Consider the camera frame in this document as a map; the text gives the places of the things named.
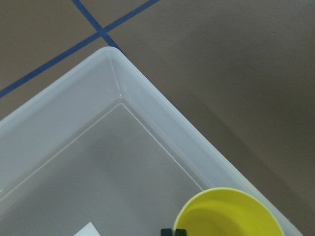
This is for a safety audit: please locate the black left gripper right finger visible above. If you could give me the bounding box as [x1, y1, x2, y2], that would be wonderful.
[175, 229, 187, 236]

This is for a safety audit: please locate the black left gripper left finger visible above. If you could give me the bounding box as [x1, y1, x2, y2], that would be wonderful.
[160, 228, 173, 236]

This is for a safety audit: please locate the white paper label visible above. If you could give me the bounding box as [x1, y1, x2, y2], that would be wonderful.
[74, 222, 100, 236]

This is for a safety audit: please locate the yellow plastic cup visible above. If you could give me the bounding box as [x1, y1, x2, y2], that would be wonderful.
[173, 187, 284, 236]

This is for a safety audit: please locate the clear plastic storage box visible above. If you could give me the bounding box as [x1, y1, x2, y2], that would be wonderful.
[0, 47, 300, 236]

